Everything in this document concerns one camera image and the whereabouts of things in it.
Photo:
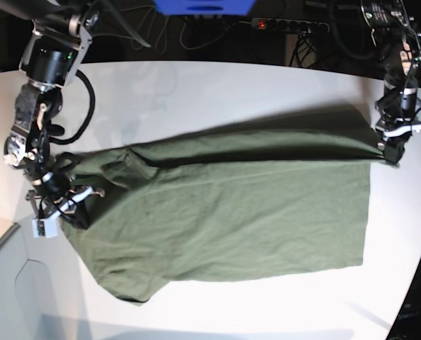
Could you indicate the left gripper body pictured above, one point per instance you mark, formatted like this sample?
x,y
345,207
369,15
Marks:
x,y
400,118

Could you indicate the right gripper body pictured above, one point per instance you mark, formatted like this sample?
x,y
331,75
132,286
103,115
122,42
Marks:
x,y
52,191

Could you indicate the green t-shirt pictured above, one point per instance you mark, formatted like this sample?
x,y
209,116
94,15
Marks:
x,y
241,202

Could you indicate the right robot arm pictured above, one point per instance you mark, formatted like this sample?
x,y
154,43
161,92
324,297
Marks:
x,y
62,34

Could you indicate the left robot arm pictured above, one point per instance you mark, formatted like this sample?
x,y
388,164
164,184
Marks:
x,y
399,48

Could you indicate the black power strip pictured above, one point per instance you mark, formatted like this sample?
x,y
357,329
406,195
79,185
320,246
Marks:
x,y
289,26

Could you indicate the blue box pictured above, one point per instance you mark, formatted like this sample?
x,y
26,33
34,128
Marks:
x,y
204,7

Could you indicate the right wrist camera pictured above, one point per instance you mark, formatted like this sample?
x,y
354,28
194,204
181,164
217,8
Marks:
x,y
47,227

